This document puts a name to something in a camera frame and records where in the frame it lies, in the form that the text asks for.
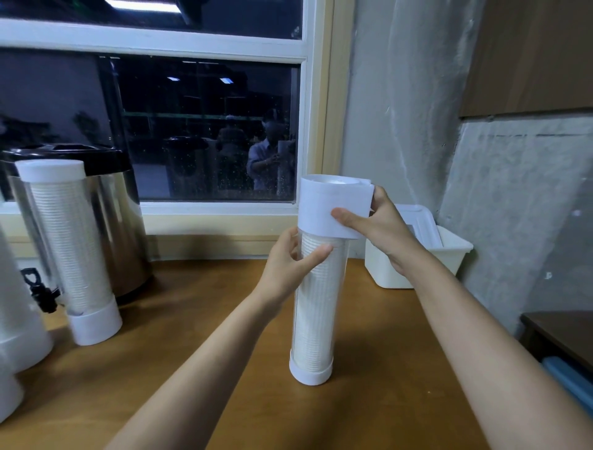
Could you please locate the person's right hand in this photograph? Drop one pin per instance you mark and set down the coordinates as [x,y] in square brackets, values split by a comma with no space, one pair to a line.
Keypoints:
[389,232]

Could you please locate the person's left hand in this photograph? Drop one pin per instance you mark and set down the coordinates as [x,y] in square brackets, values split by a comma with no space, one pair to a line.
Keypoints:
[278,278]

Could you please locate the nested stack of paper cups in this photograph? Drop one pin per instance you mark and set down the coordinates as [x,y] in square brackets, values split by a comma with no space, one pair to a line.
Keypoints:
[11,297]
[320,315]
[69,246]

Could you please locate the white tube cap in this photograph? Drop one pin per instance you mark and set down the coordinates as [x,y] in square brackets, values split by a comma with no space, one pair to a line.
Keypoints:
[51,171]

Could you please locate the person's left forearm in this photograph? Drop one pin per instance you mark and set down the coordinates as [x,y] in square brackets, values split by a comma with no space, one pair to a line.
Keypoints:
[195,389]

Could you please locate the person's right forearm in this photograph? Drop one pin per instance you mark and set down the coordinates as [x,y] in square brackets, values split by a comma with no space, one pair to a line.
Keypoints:
[491,362]

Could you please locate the white plastic lid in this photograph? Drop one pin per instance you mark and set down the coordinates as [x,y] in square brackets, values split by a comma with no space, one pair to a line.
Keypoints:
[422,225]

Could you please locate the translucent plastic box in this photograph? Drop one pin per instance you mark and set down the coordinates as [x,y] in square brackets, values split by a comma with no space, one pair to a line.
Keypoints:
[445,260]

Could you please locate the stainless steel water dispenser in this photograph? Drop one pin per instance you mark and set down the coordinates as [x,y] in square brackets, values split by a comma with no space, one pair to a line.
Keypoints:
[125,222]

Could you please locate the white framed window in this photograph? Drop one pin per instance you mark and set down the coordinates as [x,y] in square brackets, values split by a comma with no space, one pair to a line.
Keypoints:
[185,111]

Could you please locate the dark wooden side counter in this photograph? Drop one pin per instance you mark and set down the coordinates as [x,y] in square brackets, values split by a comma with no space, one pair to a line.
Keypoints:
[561,336]

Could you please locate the blue bin with tan rim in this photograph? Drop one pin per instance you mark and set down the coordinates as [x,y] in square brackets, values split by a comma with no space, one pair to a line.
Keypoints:
[570,382]

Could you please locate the brown wooden wall cabinet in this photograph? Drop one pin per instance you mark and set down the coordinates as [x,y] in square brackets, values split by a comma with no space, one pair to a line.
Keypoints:
[528,56]

